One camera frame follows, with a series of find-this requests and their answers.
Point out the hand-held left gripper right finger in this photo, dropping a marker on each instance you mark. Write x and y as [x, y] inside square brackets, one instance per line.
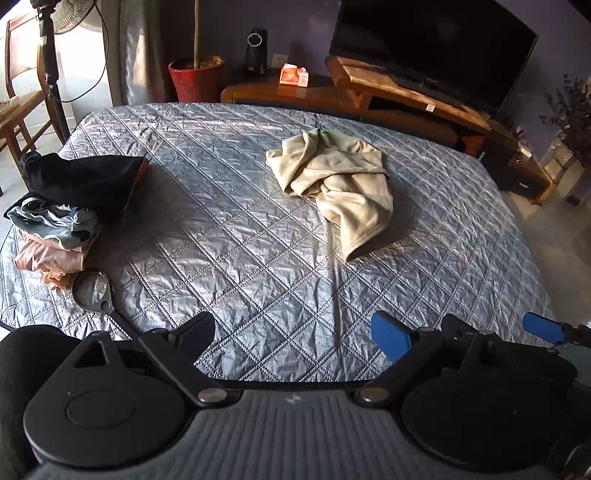
[390, 334]

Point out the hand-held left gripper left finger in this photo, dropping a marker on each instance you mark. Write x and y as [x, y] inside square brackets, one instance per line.
[198, 330]

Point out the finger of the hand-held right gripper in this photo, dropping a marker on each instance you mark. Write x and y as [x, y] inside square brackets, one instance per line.
[545, 325]
[455, 323]

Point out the beige long-sleeved shirt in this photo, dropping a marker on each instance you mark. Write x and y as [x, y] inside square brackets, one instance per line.
[341, 184]

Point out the black magnifying glass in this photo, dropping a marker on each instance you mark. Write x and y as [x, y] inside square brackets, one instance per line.
[92, 288]

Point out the silver quilted bedspread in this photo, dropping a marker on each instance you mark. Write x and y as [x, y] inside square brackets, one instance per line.
[231, 207]

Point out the pale vase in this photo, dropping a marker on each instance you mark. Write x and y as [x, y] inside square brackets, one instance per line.
[565, 157]

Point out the pink garment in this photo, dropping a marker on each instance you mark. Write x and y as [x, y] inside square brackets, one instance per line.
[41, 258]

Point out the blue-grey garment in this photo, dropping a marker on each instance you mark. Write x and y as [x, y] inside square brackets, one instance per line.
[51, 221]

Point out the navy jacket with orange lining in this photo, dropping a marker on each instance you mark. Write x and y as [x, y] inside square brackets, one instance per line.
[83, 177]

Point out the dried plant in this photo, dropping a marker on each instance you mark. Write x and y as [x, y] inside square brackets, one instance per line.
[572, 115]

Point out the red plant pot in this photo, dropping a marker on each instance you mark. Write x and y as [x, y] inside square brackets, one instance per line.
[194, 81]

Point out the wooden television cabinet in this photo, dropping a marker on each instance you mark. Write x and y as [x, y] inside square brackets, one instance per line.
[286, 94]

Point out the orange tissue pack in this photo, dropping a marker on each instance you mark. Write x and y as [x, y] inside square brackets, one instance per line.
[293, 76]

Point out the black speaker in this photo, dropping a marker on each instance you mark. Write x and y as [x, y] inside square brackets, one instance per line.
[256, 55]

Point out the grey curtain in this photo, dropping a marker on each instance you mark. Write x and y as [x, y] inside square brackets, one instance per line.
[138, 55]

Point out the black television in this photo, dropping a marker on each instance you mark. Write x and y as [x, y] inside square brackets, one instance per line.
[429, 41]

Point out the wooden chair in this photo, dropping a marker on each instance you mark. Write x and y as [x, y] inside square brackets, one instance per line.
[23, 106]

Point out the potted tree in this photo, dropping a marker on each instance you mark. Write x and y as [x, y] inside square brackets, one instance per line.
[197, 32]

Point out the black standing fan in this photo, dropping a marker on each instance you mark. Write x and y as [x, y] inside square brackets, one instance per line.
[48, 69]

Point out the white wall socket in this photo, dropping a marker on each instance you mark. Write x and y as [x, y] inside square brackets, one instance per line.
[280, 60]

